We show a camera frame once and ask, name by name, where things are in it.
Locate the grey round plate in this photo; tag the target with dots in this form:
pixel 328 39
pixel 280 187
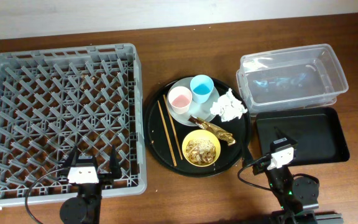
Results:
pixel 199 110

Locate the black rectangular tray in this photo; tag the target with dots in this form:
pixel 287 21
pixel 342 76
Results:
pixel 317 131

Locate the pink cup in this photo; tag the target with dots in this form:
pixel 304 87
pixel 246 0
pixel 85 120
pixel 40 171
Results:
pixel 180 99

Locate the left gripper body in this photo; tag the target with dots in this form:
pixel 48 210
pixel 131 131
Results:
pixel 105 177

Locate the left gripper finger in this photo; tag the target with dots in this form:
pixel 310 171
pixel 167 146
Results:
pixel 114 165
pixel 71 159

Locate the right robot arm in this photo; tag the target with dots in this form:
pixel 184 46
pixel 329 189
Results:
pixel 297 194

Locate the white tissue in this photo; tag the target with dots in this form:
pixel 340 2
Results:
pixel 228 107

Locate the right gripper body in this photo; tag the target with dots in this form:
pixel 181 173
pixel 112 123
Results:
pixel 260 168

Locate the gold foil wrapper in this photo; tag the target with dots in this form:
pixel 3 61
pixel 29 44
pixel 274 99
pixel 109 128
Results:
pixel 220 133

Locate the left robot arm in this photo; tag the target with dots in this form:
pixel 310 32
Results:
pixel 85 207

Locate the round black tray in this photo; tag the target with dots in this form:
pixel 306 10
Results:
pixel 157 144

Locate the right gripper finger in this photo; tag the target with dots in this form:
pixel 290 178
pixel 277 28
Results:
pixel 279 133
pixel 246 155

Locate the blue cup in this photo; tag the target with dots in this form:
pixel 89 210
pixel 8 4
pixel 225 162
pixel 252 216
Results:
pixel 201 87

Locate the yellow bowl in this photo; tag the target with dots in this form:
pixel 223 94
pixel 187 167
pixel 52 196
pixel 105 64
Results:
pixel 202 134

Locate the clear plastic bin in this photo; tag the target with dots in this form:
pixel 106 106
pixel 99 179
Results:
pixel 298 77

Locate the grey plastic dishwasher rack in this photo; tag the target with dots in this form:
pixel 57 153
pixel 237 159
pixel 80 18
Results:
pixel 53 100

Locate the food scraps and rice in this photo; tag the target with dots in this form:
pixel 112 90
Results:
pixel 200 152

